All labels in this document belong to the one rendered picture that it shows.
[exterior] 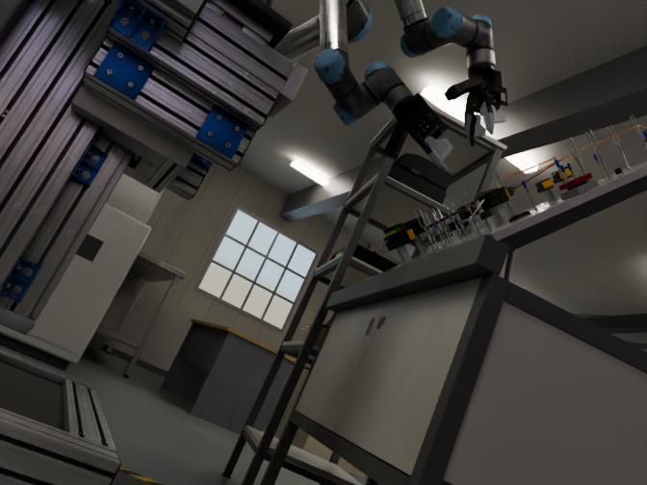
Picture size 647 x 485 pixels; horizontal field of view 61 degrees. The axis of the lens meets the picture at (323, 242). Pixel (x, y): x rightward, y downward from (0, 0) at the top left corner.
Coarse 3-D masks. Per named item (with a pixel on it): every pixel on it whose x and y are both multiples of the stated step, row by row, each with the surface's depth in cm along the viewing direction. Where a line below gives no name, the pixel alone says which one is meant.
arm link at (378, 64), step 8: (376, 64) 149; (384, 64) 149; (368, 72) 150; (376, 72) 148; (384, 72) 148; (392, 72) 148; (368, 80) 149; (376, 80) 148; (384, 80) 147; (392, 80) 146; (400, 80) 147; (376, 88) 148; (384, 88) 147; (392, 88) 146; (376, 96) 149; (384, 96) 147
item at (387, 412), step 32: (448, 288) 122; (384, 320) 153; (416, 320) 130; (448, 320) 114; (384, 352) 141; (416, 352) 121; (448, 352) 107; (352, 384) 153; (384, 384) 130; (416, 384) 114; (352, 416) 141; (384, 416) 121; (416, 416) 107; (384, 448) 113; (416, 448) 100
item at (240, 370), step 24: (192, 336) 558; (216, 336) 490; (240, 336) 453; (192, 360) 516; (216, 360) 445; (240, 360) 454; (264, 360) 463; (288, 360) 472; (168, 384) 549; (192, 384) 559; (216, 384) 443; (240, 384) 452; (192, 408) 435; (216, 408) 442; (240, 408) 451; (264, 408) 460; (240, 432) 449
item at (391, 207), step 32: (384, 128) 282; (448, 128) 253; (384, 160) 242; (448, 160) 284; (480, 160) 267; (352, 192) 293; (384, 192) 256; (416, 192) 241; (416, 256) 295; (320, 320) 220; (288, 352) 258; (288, 384) 212; (256, 416) 260; (256, 448) 211; (320, 480) 209; (352, 480) 225
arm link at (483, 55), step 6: (474, 54) 150; (480, 54) 149; (486, 54) 149; (492, 54) 149; (468, 60) 151; (474, 60) 149; (480, 60) 148; (486, 60) 148; (492, 60) 149; (468, 66) 151
